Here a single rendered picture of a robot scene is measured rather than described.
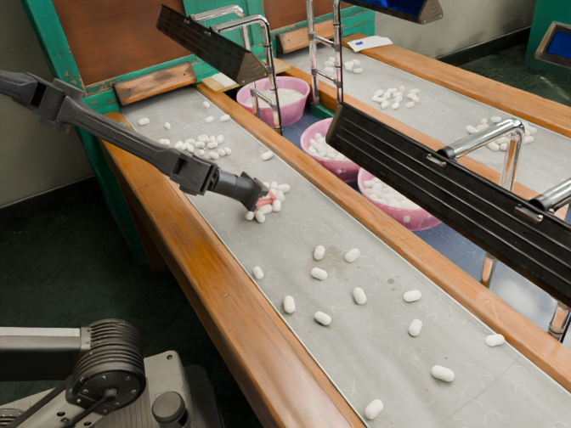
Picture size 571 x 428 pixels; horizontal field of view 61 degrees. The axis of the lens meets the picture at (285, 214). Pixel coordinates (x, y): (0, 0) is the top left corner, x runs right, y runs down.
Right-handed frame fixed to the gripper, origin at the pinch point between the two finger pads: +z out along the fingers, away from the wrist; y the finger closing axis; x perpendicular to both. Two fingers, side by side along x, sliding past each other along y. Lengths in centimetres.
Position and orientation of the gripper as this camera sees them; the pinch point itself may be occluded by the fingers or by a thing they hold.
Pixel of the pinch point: (273, 199)
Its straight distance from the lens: 124.3
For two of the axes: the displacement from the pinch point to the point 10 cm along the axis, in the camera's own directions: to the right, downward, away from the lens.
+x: -4.8, 8.4, 2.3
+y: -5.1, -4.9, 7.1
